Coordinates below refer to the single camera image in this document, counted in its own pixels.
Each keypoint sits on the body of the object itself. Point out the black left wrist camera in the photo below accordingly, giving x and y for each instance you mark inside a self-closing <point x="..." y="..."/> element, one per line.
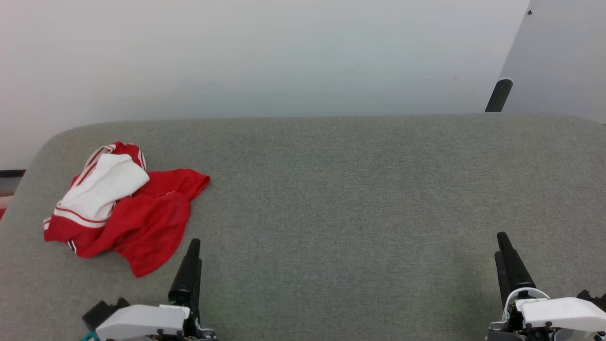
<point x="102" y="312"/>

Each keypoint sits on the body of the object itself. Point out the black slanted post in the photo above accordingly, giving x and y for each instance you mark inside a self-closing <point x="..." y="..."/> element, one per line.
<point x="498" y="96"/>

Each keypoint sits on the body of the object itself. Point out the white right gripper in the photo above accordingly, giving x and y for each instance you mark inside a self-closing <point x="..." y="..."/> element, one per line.
<point x="563" y="315"/>

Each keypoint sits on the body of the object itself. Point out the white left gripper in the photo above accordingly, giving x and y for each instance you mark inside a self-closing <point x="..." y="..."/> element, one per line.
<point x="142" y="322"/>

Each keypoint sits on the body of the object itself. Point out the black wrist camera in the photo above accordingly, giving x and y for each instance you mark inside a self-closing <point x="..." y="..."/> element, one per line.
<point x="102" y="312"/>
<point x="594" y="299"/>

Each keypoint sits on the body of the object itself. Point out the white slanted panel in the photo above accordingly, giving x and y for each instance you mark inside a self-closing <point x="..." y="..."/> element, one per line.
<point x="558" y="57"/>

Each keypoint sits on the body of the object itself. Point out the red and white shirt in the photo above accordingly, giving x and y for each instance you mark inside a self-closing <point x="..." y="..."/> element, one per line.
<point x="142" y="222"/>

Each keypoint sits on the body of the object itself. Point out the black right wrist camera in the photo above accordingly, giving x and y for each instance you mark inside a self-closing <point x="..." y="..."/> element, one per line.
<point x="594" y="299"/>

